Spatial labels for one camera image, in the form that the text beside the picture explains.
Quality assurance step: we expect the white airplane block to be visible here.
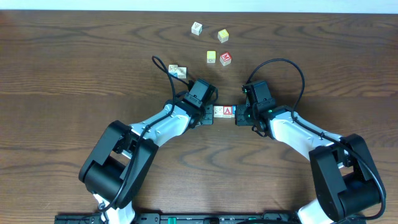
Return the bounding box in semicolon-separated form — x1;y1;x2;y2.
213;106;224;118

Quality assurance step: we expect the red letter A block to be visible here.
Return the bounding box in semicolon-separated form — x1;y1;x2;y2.
223;106;234;118

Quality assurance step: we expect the blue letter block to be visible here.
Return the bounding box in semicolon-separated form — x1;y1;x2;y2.
232;105;236;117

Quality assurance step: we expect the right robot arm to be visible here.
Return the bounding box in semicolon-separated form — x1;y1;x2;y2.
235;81;386;223

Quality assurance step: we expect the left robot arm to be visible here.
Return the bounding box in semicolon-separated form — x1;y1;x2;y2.
78;80;218;223

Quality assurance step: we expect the plain hand sign block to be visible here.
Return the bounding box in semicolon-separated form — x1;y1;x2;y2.
177;67;187;79

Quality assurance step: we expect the blue X side block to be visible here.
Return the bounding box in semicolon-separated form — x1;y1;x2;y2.
168;64;178;77

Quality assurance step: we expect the yellow block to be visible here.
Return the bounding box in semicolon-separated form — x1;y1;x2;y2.
206;50;216;63
218;29;229;43

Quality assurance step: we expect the red letter M block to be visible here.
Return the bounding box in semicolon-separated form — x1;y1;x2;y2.
220;52;232;66

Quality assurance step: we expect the yellow top block far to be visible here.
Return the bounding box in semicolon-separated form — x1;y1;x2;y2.
218;29;229;43

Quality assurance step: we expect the white block top far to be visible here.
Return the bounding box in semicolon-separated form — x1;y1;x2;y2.
191;22;203;35

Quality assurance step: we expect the right black cable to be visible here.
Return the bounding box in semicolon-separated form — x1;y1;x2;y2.
244;58;387;222

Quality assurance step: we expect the black cable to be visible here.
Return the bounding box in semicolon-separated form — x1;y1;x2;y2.
98;55;193;214
244;58;387;222

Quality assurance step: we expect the left black cable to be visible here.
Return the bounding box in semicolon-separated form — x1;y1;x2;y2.
98;55;193;214

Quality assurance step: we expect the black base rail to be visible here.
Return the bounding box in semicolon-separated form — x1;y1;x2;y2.
54;212;300;224

